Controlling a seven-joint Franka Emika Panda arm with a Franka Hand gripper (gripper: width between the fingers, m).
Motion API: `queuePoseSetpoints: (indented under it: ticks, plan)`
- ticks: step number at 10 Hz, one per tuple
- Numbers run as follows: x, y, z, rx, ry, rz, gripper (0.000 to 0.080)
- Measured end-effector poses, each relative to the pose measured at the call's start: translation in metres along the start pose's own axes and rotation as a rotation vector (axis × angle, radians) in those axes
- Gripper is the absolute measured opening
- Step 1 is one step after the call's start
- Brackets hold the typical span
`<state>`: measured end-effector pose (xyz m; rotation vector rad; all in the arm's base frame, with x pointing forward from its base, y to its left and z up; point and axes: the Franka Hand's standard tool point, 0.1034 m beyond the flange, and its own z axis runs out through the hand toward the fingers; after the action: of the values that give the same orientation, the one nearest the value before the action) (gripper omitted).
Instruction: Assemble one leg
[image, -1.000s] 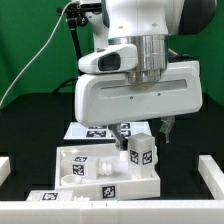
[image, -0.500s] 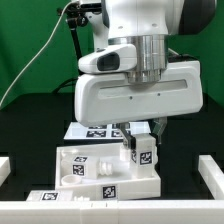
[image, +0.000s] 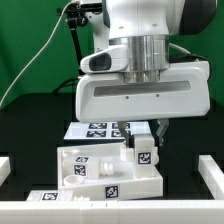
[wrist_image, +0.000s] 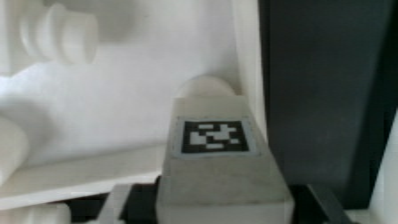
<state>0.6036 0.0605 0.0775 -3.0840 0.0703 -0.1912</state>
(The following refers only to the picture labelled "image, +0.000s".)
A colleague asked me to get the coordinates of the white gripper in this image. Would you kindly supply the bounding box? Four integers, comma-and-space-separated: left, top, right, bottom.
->
75, 61, 210, 148

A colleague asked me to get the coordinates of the white square tabletop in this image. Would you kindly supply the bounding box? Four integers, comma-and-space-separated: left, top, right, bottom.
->
57, 143, 163, 200

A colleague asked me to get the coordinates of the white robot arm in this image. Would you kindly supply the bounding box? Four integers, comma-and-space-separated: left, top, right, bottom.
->
76, 0, 218, 131

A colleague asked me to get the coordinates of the white marker sheet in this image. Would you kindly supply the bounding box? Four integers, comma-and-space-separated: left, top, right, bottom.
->
64, 122, 151, 140

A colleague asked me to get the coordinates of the white U-shaped obstacle fence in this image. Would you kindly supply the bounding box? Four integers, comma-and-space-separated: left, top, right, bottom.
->
0, 155, 224, 224

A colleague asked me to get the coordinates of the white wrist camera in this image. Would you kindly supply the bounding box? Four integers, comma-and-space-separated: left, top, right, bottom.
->
80, 44, 129, 74

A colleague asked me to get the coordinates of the white cable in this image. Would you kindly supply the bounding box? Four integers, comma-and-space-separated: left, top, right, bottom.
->
0, 0, 81, 109

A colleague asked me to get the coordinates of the black camera stand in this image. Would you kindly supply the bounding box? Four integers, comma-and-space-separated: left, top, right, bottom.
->
55, 1, 104, 78

